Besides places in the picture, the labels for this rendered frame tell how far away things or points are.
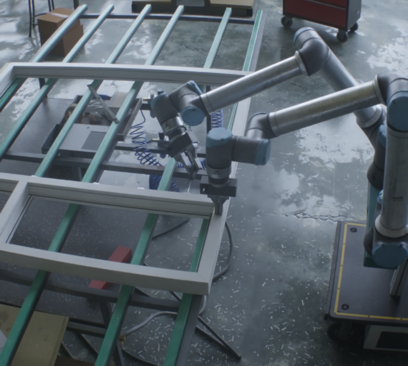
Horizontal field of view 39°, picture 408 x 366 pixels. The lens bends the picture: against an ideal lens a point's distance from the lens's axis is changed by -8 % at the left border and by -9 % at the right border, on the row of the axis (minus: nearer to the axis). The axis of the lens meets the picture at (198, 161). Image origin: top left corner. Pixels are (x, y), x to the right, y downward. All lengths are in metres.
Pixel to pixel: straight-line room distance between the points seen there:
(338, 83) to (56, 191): 1.30
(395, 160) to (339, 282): 1.06
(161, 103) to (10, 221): 0.82
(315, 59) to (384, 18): 4.34
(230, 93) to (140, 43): 3.41
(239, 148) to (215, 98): 0.41
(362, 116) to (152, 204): 1.06
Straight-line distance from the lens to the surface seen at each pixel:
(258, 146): 2.08
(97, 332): 2.37
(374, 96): 2.07
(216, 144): 2.09
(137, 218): 2.84
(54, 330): 2.37
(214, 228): 2.27
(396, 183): 2.08
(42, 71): 3.53
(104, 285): 2.51
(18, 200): 2.53
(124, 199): 2.47
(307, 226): 3.68
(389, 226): 2.22
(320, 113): 2.11
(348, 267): 3.02
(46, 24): 5.73
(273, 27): 6.12
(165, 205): 2.43
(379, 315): 2.84
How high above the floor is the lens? 2.48
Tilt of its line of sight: 37 degrees down
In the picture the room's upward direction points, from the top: 1 degrees counter-clockwise
